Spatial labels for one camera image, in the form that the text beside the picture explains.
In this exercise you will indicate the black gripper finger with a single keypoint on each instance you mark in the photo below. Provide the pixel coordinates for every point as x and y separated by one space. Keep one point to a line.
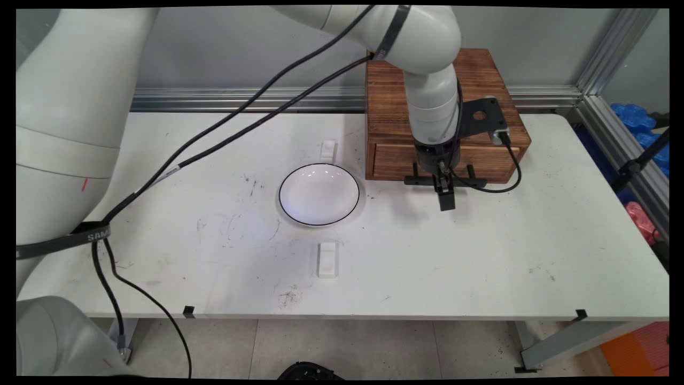
448 200
440 183

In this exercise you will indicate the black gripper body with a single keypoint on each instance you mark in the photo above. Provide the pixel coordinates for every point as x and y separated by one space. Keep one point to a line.
433 155

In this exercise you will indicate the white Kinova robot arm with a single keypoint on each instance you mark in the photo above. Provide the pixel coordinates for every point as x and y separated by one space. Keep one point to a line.
64 107

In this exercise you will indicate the brown wooden drawer cabinet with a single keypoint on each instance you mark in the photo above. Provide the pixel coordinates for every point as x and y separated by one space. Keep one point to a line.
387 107

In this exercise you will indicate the white plastic holder block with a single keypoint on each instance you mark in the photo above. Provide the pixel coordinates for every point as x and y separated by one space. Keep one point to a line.
328 151
327 259

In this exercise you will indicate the white plate with black rim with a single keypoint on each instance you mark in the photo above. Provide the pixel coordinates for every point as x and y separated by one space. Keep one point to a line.
319 193

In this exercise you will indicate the small black table clip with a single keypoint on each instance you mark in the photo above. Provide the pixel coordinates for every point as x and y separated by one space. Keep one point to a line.
581 315
188 312

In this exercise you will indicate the grey metal table leg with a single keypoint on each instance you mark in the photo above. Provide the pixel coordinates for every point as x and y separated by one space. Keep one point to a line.
128 329
577 339

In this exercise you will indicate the pink bubble wrap piece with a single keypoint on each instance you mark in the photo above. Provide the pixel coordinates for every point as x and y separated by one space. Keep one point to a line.
641 219

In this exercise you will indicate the black stand pole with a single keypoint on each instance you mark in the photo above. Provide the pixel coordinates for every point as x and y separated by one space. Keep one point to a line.
641 160

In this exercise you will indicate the blue bubble wrap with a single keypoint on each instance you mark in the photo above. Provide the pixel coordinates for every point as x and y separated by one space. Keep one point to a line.
636 120

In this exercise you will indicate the black object on floor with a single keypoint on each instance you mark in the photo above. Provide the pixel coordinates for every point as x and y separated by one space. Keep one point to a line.
310 371

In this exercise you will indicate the orange box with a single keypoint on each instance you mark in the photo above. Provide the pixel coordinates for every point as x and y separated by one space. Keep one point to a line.
638 350

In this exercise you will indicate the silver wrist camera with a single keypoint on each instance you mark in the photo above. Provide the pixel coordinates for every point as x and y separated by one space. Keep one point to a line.
501 137

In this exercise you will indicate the horizontal aluminium frame rail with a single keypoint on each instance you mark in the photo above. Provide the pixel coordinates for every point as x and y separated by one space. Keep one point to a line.
267 99

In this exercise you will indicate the side aluminium frame rail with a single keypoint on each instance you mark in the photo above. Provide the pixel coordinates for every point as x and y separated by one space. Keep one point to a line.
625 155

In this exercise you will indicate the vertical aluminium frame post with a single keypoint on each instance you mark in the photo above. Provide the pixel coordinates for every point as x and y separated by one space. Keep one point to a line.
614 51

